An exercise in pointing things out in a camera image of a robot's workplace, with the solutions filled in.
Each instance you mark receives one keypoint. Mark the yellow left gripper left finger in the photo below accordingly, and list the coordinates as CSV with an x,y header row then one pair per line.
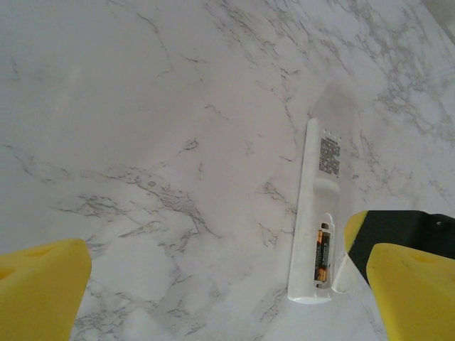
x,y
35,291

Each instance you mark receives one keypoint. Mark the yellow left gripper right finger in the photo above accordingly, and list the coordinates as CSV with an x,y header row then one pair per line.
x,y
419,298

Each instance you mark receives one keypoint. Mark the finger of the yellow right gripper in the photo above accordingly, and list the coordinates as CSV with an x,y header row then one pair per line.
x,y
391,227

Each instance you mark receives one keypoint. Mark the black and gold AAA battery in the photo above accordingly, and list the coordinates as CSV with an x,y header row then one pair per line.
x,y
324,255

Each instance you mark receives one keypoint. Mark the white remote control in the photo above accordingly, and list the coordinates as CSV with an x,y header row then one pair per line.
x,y
306,213

